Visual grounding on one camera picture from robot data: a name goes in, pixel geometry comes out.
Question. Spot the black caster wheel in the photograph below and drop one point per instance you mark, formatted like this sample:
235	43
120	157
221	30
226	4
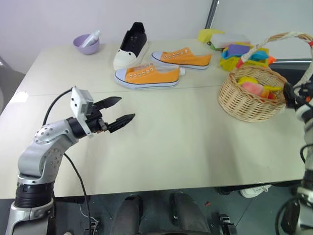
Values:
227	224

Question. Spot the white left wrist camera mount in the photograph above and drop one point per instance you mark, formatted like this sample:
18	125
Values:
79	102

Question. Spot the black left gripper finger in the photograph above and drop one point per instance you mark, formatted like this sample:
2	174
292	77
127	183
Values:
121	122
108	101

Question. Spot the dark rounded shape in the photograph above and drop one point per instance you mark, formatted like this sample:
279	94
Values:
188	213
128	215

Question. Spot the yellow round fruit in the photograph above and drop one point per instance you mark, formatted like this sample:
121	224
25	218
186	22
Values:
247	80

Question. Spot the white tube bottle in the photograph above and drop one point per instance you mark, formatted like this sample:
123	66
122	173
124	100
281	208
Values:
91	38

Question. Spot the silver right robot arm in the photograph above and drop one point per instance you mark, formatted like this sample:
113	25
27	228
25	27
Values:
308	137

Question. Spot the blue sponge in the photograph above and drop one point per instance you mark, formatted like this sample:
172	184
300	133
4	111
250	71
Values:
260	55

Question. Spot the white sneaker under table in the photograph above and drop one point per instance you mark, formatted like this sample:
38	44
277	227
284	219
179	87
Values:
254	191

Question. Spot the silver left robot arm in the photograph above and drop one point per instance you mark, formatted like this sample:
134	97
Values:
36	156

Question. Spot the purple sponge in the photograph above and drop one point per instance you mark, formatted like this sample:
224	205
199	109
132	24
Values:
238	49

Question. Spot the grey metal post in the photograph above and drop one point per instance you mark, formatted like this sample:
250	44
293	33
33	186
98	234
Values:
211	13

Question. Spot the purple plastic bowl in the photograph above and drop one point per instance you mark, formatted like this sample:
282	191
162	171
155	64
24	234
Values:
86	47

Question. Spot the yellow banana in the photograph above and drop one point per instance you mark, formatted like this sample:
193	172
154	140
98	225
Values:
271	88

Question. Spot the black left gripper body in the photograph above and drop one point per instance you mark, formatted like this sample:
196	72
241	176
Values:
96	121

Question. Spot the black and white slip-on shoe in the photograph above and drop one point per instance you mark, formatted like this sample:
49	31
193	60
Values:
129	49

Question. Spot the pink peach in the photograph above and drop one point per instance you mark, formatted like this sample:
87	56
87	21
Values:
252	88

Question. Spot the orange canvas sneaker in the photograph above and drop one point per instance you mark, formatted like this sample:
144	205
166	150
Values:
183	58
149	77

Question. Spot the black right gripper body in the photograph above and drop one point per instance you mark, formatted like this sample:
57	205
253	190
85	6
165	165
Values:
306	92

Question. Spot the black panel behind table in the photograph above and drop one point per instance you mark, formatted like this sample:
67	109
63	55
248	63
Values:
291	69

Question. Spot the orange fruit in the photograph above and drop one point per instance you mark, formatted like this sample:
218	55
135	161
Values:
268	94

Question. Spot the white sponge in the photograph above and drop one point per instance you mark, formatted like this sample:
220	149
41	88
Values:
230	39

